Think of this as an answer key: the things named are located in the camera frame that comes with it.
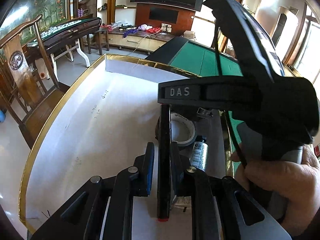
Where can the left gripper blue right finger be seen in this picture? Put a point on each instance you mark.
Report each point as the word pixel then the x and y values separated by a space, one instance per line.
pixel 179 165

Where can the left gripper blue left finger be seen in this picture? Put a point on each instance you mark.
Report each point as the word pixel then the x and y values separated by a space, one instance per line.
pixel 144 163

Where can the grey cream tube black cap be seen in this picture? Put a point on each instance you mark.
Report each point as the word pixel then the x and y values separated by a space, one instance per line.
pixel 199 154

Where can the black marker red end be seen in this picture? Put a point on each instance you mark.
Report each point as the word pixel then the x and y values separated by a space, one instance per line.
pixel 164 176

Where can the black tape roll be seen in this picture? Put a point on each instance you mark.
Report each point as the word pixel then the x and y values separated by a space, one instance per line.
pixel 181 130

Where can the person's right hand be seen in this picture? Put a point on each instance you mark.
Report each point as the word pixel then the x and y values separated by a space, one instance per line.
pixel 299 183

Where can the green gold storage box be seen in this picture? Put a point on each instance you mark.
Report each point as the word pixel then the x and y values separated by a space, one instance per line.
pixel 101 124

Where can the wooden chair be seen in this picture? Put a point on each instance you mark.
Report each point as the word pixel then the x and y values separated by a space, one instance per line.
pixel 37 101

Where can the black piano table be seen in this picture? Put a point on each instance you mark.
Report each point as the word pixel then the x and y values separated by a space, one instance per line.
pixel 64 38

